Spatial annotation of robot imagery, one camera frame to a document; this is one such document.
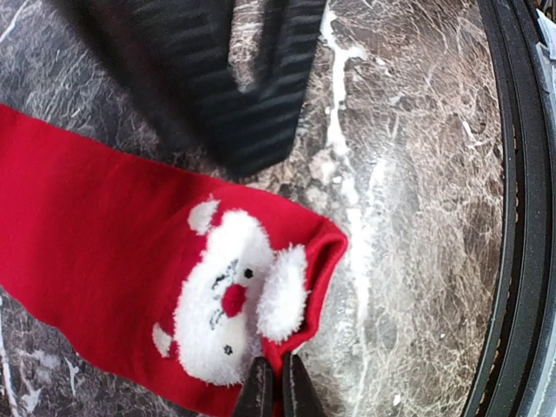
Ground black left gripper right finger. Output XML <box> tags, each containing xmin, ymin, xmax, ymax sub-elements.
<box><xmin>281</xmin><ymin>353</ymin><xmax>326</xmax><ymax>417</ymax></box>

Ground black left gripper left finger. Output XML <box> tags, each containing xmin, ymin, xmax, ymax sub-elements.
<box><xmin>232</xmin><ymin>357</ymin><xmax>273</xmax><ymax>417</ymax></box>

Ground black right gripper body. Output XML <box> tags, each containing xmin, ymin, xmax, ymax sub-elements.
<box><xmin>56</xmin><ymin>1</ymin><xmax>325</xmax><ymax>178</ymax></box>

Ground red santa sock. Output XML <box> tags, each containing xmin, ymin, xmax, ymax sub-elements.
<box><xmin>1</xmin><ymin>107</ymin><xmax>348</xmax><ymax>416</ymax></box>

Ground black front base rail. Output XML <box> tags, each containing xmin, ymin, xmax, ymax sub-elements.
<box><xmin>463</xmin><ymin>1</ymin><xmax>555</xmax><ymax>416</ymax></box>

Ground white slotted cable duct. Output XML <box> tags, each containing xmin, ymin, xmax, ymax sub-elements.
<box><xmin>533</xmin><ymin>0</ymin><xmax>555</xmax><ymax>60</ymax></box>

